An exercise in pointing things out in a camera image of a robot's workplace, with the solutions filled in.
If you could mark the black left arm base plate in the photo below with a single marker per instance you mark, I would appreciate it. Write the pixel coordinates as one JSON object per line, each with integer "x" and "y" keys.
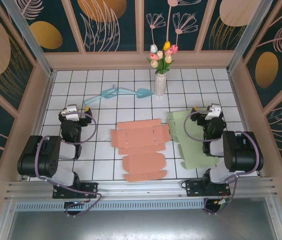
{"x": 91, "y": 190}

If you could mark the green paper box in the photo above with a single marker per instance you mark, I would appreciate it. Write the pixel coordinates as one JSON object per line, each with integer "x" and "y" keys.
{"x": 178, "y": 125}

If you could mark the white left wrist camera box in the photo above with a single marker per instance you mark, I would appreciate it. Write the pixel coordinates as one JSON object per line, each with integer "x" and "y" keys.
{"x": 71, "y": 112}

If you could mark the light blue toy garden fork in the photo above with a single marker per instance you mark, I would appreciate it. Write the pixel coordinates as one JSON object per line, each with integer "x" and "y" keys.
{"x": 106, "y": 94}

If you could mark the white ribbed vase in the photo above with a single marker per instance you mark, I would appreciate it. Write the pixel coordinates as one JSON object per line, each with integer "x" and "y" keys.
{"x": 160, "y": 85}

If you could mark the aluminium frame post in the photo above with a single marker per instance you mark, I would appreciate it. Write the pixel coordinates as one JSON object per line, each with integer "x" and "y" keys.
{"x": 34, "y": 42}
{"x": 247, "y": 37}

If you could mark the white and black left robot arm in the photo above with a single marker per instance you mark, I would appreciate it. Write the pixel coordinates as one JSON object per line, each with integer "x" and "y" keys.
{"x": 31, "y": 160}

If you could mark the grey metal sheet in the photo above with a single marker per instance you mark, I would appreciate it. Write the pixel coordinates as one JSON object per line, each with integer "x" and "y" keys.
{"x": 141, "y": 225}

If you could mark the light blue toy trowel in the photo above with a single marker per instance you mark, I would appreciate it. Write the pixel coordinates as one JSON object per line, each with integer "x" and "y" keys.
{"x": 144, "y": 93}

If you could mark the pink paper box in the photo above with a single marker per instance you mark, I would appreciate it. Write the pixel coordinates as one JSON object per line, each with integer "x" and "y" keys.
{"x": 141, "y": 135}

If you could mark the aluminium mounting rail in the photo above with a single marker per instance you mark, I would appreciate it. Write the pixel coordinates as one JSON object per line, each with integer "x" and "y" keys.
{"x": 141, "y": 188}

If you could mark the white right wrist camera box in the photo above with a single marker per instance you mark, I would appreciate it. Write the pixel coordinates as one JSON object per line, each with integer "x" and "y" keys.
{"x": 213, "y": 112}

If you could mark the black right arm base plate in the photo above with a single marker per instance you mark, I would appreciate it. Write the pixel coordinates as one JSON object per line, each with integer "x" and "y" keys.
{"x": 193, "y": 190}

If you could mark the artificial tulip bouquet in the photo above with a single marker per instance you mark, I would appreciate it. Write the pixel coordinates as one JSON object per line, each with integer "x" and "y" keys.
{"x": 162, "y": 63}

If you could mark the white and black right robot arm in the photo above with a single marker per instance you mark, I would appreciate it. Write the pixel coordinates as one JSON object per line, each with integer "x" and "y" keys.
{"x": 241, "y": 155}

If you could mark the aluminium table side rail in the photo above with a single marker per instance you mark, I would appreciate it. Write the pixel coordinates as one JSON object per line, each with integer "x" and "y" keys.
{"x": 38, "y": 120}
{"x": 243, "y": 112}

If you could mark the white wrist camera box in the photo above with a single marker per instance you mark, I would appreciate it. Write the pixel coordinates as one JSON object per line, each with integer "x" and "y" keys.
{"x": 71, "y": 112}
{"x": 213, "y": 112}

